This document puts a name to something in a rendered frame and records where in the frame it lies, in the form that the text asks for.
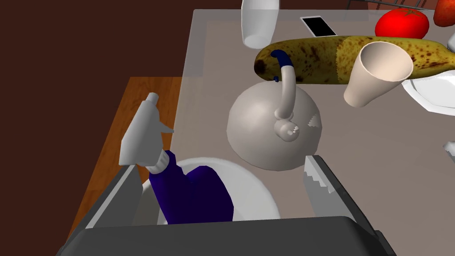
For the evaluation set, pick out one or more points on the black smartphone white frame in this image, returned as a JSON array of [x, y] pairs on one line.
[[319, 26]]

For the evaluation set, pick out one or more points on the spotted yellow banana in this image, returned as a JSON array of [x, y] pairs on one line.
[[320, 60]]

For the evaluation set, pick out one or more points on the beige paper cup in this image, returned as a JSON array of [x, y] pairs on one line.
[[382, 67]]

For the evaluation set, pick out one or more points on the red apple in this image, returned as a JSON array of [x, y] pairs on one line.
[[446, 12]]

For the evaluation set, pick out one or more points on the white bowl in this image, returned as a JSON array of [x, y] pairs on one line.
[[252, 192]]

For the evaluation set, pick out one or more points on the red tomato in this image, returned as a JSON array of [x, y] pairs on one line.
[[401, 23]]

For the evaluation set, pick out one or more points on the white tall cup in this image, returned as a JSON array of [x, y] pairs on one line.
[[259, 21]]

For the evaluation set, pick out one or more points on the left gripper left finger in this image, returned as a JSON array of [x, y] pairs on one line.
[[117, 199]]

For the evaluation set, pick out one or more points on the blue spray bottle grey trigger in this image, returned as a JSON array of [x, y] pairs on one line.
[[192, 192]]

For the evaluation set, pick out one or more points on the white plate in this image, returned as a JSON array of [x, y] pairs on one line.
[[435, 90]]

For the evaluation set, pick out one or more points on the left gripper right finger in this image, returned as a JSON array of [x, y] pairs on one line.
[[328, 193]]

